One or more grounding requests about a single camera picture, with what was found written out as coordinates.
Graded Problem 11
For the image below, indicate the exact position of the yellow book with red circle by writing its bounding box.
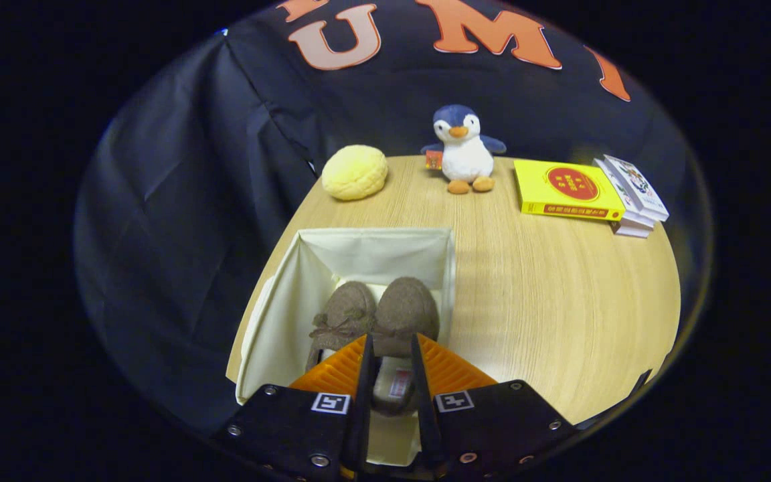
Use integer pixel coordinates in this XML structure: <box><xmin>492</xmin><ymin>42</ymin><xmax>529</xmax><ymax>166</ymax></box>
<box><xmin>514</xmin><ymin>159</ymin><xmax>626</xmax><ymax>222</ymax></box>

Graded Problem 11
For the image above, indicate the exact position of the cream fabric storage box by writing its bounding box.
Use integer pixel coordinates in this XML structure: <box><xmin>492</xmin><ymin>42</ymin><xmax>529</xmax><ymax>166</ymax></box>
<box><xmin>235</xmin><ymin>226</ymin><xmax>458</xmax><ymax>467</ymax></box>

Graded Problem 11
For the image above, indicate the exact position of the penguin plush toy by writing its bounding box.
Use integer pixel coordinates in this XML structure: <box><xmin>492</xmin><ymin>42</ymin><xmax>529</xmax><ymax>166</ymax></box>
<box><xmin>421</xmin><ymin>104</ymin><xmax>507</xmax><ymax>195</ymax></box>

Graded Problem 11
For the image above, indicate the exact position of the yellow bun plush toy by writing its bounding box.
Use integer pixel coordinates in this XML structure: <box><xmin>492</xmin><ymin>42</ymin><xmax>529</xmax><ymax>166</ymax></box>
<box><xmin>321</xmin><ymin>145</ymin><xmax>389</xmax><ymax>202</ymax></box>

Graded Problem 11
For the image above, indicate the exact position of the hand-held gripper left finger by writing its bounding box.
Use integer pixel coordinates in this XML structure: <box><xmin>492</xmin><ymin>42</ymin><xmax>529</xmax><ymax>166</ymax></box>
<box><xmin>215</xmin><ymin>333</ymin><xmax>376</xmax><ymax>482</ymax></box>

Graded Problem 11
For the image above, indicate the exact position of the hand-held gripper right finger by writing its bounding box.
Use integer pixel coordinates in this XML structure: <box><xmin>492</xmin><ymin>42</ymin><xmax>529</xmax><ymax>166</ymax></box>
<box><xmin>411</xmin><ymin>333</ymin><xmax>577</xmax><ymax>482</ymax></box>

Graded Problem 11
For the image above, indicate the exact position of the black backdrop cloth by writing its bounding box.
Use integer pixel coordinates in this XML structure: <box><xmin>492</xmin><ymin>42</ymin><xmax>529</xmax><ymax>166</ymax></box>
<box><xmin>74</xmin><ymin>0</ymin><xmax>701</xmax><ymax>436</ymax></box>

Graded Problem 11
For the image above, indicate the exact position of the brown fuzzy shoe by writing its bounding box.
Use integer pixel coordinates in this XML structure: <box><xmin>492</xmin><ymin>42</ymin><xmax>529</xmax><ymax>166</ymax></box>
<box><xmin>305</xmin><ymin>280</ymin><xmax>378</xmax><ymax>372</ymax></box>
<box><xmin>367</xmin><ymin>276</ymin><xmax>440</xmax><ymax>417</ymax></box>

